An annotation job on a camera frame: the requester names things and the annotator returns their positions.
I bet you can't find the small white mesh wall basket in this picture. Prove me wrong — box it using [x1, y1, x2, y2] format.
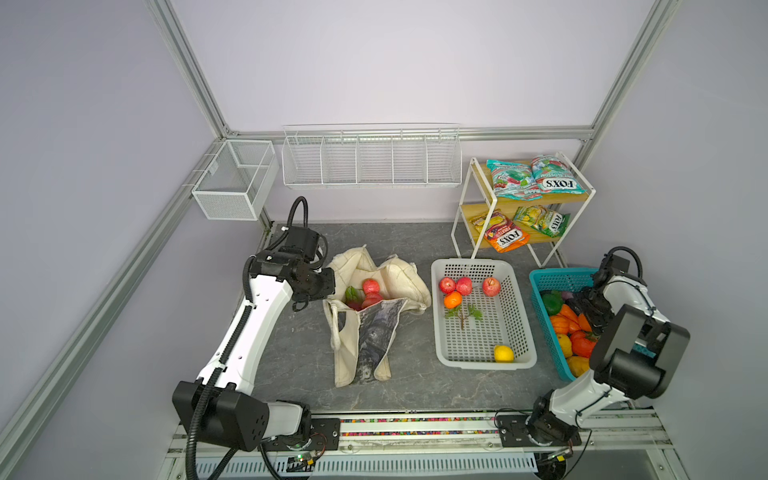
[192, 139, 279, 221]

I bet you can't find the orange Fox's candy bag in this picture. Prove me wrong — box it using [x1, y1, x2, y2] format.
[468, 210, 530, 253]

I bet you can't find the pink green candy bag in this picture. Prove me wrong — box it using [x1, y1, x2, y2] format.
[486, 160, 542, 201]

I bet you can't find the yellow lemon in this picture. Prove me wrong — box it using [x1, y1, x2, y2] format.
[493, 345, 515, 363]

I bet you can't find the orange carrot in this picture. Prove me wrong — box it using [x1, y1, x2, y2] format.
[559, 304, 578, 322]

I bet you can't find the white plastic fruit basket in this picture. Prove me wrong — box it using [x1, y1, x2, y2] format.
[431, 258, 538, 371]

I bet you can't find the teal Fox's candy bag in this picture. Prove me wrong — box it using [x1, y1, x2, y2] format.
[531, 155, 586, 195]

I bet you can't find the red tomato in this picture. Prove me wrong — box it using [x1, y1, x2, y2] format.
[570, 331, 598, 358]

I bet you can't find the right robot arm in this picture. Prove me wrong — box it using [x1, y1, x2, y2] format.
[527, 246, 691, 445]

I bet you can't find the red apple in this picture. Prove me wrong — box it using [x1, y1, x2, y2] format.
[438, 277, 456, 295]
[361, 292, 383, 309]
[362, 278, 380, 295]
[482, 277, 501, 298]
[455, 277, 473, 296]

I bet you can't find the orange tangerine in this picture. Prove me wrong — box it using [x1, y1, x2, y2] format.
[443, 291, 463, 310]

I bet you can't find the cream canvas grocery bag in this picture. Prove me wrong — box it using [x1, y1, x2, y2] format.
[322, 246, 432, 388]

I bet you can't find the green bell pepper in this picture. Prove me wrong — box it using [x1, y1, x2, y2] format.
[541, 290, 564, 316]

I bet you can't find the white wire two-tier shelf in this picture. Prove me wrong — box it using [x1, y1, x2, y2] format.
[450, 152, 596, 268]

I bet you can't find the green Fox's candy bag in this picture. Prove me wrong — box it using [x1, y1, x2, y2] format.
[513, 206, 571, 238]

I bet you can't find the teal plastic vegetable basket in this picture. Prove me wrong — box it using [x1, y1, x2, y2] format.
[530, 267, 690, 398]

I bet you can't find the long white wire wall basket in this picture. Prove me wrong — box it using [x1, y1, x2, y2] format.
[282, 123, 463, 188]

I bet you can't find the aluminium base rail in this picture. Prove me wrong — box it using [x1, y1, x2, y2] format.
[158, 410, 685, 480]

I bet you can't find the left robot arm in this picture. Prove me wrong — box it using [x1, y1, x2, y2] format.
[172, 196, 335, 479]

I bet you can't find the yellow orange squash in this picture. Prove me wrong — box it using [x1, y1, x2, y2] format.
[567, 356, 590, 378]

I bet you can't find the green leafy twig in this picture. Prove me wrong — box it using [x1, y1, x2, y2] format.
[445, 304, 484, 330]

